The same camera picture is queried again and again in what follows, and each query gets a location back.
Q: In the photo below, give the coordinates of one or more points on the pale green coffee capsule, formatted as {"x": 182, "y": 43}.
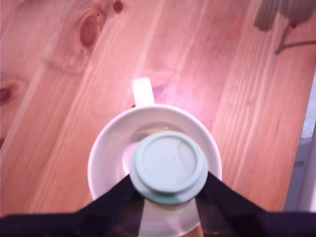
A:
{"x": 170, "y": 163}

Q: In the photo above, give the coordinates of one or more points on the dark planet print mug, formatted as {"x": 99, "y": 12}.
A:
{"x": 111, "y": 138}

